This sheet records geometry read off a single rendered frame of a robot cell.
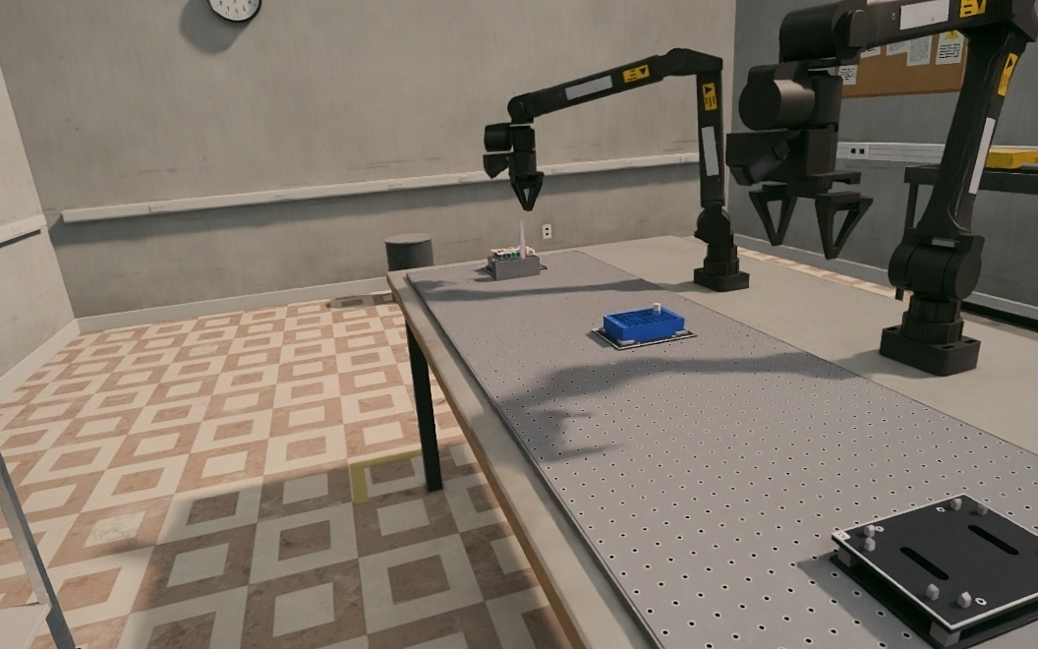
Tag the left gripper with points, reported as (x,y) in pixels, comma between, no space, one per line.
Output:
(826,204)

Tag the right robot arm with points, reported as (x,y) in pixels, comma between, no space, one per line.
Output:
(721,266)

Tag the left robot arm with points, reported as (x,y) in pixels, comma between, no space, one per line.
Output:
(787,95)

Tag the blue tube carrier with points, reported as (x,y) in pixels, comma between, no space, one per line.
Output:
(643,324)

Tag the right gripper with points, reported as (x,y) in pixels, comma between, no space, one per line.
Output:
(520,184)

